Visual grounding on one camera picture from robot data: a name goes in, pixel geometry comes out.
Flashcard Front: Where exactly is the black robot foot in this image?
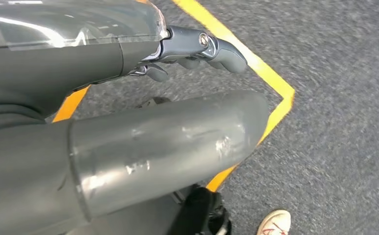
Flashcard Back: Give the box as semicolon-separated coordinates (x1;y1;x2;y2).
168;185;233;235

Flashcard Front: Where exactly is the person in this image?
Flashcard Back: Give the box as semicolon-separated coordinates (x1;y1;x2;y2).
256;209;292;235

